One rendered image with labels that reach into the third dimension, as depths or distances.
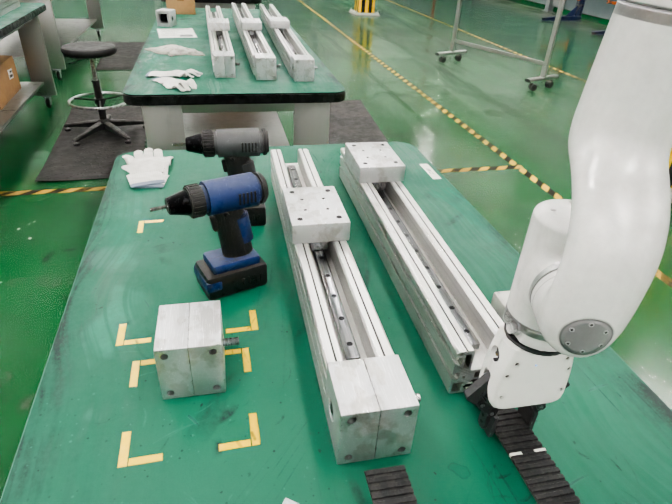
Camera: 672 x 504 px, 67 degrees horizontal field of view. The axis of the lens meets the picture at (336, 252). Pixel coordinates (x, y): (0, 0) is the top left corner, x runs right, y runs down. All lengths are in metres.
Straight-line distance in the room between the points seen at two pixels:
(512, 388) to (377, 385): 0.16
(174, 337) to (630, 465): 0.64
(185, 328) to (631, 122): 0.59
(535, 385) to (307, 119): 1.87
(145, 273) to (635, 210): 0.84
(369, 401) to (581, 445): 0.32
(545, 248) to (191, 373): 0.50
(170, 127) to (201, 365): 1.70
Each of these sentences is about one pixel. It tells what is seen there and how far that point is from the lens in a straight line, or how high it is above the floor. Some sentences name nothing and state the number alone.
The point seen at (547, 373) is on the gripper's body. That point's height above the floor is 0.92.
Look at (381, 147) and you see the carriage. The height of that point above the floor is 0.90.
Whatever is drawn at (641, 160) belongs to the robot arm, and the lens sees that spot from 0.52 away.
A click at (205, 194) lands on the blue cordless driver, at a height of 0.99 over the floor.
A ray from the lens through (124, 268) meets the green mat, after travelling 1.09.
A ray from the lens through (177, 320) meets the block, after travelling 0.78.
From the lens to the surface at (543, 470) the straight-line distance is 0.73.
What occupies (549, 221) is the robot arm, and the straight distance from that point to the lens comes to 0.56.
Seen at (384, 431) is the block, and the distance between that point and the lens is 0.68.
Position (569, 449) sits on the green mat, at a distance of 0.81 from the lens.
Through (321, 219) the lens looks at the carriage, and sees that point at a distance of 0.95.
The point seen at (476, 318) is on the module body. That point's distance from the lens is 0.85.
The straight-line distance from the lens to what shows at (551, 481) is 0.73.
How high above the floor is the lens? 1.36
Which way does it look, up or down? 32 degrees down
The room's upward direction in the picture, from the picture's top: 3 degrees clockwise
